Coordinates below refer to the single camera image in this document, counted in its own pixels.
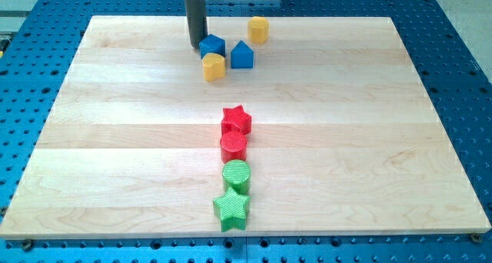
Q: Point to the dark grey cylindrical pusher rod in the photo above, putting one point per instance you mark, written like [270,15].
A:
[197,21]

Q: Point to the yellow hexagon block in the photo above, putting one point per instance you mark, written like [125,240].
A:
[258,29]

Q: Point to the blue cube block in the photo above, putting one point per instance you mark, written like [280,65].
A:
[212,44]

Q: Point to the yellow heart block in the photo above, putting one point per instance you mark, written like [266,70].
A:
[213,65]

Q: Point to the blue pentagon house block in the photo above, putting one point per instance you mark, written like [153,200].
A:
[242,56]

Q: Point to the red star block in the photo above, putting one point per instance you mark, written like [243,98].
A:
[236,120]

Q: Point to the red cylinder block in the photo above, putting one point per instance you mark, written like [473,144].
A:
[233,146]

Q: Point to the green cylinder block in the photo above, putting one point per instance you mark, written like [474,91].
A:
[236,174]

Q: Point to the light wooden board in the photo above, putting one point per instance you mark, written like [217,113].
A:
[345,139]

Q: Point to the green star block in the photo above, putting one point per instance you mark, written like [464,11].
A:
[232,210]

